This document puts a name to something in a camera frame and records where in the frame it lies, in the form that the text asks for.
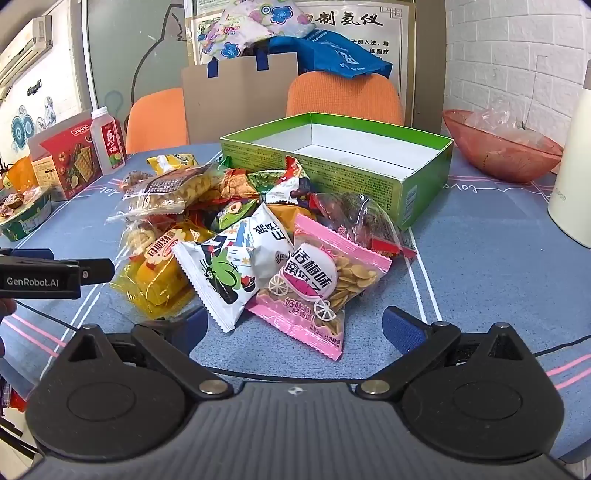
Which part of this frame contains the yellow soft bread packet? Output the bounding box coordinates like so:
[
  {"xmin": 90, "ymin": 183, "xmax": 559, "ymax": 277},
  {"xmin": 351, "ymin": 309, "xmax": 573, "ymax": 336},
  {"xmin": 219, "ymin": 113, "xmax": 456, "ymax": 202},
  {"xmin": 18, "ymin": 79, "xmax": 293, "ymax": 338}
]
[{"xmin": 111, "ymin": 221, "xmax": 213, "ymax": 320}]

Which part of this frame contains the white blue snack packet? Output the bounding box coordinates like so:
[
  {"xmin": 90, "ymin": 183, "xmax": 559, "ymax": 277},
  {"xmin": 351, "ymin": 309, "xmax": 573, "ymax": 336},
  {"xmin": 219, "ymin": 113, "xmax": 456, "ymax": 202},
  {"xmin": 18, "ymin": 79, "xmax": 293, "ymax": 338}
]
[{"xmin": 172, "ymin": 204, "xmax": 294, "ymax": 333}]

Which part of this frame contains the clear orange nut packet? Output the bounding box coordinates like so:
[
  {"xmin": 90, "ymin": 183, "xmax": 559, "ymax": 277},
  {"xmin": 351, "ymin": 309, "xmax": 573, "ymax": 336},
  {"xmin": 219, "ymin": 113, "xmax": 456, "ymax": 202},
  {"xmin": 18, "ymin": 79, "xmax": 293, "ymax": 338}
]
[{"xmin": 106, "ymin": 160, "xmax": 218, "ymax": 223}]

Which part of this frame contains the pink melon seed packet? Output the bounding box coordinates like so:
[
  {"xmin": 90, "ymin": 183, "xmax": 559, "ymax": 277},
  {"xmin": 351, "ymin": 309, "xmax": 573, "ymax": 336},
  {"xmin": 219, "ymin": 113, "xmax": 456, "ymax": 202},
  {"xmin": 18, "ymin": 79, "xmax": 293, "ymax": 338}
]
[{"xmin": 247, "ymin": 214, "xmax": 392, "ymax": 361}]

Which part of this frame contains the yellow green chips packet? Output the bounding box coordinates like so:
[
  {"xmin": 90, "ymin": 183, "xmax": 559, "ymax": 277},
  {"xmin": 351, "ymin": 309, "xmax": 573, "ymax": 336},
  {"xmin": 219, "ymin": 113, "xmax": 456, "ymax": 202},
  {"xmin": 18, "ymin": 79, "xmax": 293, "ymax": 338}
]
[{"xmin": 146, "ymin": 153, "xmax": 198, "ymax": 175}]

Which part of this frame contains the small green candy packet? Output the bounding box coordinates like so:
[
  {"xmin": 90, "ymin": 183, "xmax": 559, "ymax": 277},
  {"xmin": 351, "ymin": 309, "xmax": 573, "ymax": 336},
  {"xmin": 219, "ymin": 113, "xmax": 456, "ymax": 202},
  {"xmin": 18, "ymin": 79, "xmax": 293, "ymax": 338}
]
[{"xmin": 211, "ymin": 199, "xmax": 259, "ymax": 232}]

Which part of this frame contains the clear red dates packet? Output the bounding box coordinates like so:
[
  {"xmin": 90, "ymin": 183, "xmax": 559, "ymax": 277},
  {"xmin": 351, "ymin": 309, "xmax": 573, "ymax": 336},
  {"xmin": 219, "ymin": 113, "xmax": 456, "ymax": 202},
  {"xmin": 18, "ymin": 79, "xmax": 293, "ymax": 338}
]
[{"xmin": 310, "ymin": 193, "xmax": 417, "ymax": 260}]

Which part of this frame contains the red spicy bean packet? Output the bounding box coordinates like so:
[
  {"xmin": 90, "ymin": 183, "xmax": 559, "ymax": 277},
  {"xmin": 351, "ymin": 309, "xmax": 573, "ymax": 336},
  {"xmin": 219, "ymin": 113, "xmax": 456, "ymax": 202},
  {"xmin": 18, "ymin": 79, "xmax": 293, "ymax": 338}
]
[{"xmin": 198, "ymin": 168, "xmax": 259, "ymax": 204}]

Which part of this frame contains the orange snack packet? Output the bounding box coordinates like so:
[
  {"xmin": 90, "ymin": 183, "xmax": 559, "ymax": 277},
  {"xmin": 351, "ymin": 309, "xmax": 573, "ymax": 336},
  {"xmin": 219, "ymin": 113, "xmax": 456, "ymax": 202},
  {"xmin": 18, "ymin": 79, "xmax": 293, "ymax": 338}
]
[{"xmin": 266, "ymin": 204, "xmax": 317, "ymax": 235}]

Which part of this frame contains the person's left hand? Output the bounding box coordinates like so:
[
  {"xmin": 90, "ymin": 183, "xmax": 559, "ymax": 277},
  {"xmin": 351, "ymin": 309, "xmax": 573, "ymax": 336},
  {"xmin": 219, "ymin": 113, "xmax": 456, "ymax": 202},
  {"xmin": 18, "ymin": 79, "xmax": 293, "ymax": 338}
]
[{"xmin": 0, "ymin": 297, "xmax": 18, "ymax": 358}]

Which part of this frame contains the round snack tin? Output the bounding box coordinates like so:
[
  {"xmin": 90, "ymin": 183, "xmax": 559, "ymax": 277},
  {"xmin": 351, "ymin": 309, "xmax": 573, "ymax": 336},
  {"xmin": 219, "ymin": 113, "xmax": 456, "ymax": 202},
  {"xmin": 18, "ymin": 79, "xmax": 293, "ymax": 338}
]
[{"xmin": 1, "ymin": 187, "xmax": 52, "ymax": 242}]

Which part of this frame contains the red cracker box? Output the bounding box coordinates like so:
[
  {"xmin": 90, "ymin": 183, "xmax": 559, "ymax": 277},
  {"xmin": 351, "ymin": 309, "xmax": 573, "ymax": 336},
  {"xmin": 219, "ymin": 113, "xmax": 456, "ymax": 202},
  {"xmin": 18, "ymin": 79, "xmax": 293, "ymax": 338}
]
[{"xmin": 28, "ymin": 110, "xmax": 102, "ymax": 201}]

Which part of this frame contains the red white juice carton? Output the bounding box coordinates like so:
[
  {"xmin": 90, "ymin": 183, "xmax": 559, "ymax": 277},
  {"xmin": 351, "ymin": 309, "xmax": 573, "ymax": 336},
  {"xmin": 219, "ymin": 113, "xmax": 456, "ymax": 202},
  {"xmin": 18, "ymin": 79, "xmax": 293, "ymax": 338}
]
[{"xmin": 90, "ymin": 106, "xmax": 126, "ymax": 176}]

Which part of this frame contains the left orange chair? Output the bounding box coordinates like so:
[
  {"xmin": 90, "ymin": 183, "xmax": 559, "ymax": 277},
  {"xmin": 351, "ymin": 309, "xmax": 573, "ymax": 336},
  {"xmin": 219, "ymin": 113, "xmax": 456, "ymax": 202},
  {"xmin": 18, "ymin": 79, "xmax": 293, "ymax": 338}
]
[{"xmin": 125, "ymin": 88, "xmax": 189, "ymax": 154}]

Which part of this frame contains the orange chair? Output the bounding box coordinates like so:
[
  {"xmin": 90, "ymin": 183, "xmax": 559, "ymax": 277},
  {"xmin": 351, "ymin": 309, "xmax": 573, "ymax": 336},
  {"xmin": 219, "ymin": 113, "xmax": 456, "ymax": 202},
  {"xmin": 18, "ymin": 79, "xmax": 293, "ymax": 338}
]
[
  {"xmin": 286, "ymin": 71, "xmax": 405, "ymax": 125},
  {"xmin": 125, "ymin": 88, "xmax": 189, "ymax": 154}
]

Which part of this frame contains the green cardboard box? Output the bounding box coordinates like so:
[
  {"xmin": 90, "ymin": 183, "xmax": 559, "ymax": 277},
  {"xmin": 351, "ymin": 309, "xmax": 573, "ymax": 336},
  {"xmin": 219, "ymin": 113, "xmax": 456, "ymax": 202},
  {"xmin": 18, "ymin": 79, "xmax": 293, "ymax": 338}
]
[{"xmin": 221, "ymin": 113, "xmax": 454, "ymax": 230}]

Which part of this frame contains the green pea snack packet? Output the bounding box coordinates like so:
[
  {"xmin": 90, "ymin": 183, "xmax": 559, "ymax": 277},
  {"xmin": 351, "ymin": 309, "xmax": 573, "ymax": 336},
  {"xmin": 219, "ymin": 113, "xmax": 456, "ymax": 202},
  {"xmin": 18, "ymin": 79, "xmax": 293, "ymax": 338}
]
[{"xmin": 246, "ymin": 170, "xmax": 286, "ymax": 195}]

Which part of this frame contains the red white snack packet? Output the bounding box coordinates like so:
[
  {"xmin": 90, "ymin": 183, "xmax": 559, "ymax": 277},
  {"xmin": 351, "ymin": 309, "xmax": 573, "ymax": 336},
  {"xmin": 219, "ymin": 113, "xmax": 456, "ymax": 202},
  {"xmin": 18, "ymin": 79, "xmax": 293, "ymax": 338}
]
[{"xmin": 263, "ymin": 155, "xmax": 315, "ymax": 208}]

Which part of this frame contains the cream thermos jug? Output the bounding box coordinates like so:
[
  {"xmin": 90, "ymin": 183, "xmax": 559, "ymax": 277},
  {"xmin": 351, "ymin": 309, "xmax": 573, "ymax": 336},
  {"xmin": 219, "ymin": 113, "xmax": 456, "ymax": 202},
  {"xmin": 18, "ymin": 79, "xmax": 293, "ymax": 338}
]
[{"xmin": 548, "ymin": 63, "xmax": 591, "ymax": 248}]

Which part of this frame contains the pink plastic bowl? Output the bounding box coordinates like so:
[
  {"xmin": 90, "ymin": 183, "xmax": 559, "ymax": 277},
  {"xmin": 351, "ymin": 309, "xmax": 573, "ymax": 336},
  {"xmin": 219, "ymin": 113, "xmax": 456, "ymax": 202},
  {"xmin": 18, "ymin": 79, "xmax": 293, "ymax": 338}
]
[{"xmin": 442, "ymin": 109, "xmax": 563, "ymax": 183}]

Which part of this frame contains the brown paper bag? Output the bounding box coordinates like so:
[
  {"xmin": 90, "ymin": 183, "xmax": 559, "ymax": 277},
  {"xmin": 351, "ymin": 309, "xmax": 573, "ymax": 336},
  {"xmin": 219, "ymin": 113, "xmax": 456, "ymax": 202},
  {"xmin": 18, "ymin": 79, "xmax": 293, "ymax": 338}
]
[{"xmin": 181, "ymin": 52, "xmax": 298, "ymax": 144}]

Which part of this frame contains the clear plastic bag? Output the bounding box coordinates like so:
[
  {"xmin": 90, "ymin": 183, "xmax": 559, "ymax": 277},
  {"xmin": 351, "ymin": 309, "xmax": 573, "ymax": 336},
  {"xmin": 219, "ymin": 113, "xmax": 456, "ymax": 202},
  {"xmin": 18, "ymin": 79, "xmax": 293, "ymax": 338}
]
[{"xmin": 465, "ymin": 107, "xmax": 544, "ymax": 148}]

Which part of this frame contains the white air conditioner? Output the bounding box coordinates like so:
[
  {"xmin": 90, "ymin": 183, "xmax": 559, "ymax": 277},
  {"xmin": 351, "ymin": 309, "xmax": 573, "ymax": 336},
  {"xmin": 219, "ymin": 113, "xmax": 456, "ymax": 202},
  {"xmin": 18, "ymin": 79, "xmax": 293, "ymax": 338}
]
[{"xmin": 0, "ymin": 15, "xmax": 53, "ymax": 88}]

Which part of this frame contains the right orange chair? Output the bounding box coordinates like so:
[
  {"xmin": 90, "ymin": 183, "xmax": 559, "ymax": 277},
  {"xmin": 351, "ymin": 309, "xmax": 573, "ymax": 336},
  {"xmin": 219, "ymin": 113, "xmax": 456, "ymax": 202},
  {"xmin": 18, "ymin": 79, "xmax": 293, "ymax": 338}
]
[{"xmin": 286, "ymin": 71, "xmax": 405, "ymax": 125}]

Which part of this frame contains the floral cloth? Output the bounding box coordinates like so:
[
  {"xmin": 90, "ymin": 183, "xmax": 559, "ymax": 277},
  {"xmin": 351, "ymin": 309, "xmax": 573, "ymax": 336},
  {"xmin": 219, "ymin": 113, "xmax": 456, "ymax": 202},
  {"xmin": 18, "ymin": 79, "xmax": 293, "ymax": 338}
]
[{"xmin": 197, "ymin": 1, "xmax": 315, "ymax": 60}]

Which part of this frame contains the blue fabric bag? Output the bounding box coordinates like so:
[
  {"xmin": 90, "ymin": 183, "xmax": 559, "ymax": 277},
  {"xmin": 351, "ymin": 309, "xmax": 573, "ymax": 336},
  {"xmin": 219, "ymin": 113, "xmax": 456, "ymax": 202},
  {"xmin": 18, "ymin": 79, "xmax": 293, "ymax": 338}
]
[{"xmin": 254, "ymin": 29, "xmax": 393, "ymax": 79}]

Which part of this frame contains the framed calligraphy poster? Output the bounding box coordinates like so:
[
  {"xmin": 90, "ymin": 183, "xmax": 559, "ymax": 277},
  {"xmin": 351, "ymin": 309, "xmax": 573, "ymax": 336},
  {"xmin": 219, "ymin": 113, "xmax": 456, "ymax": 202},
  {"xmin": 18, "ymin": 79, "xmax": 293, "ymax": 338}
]
[{"xmin": 185, "ymin": 0, "xmax": 417, "ymax": 127}]

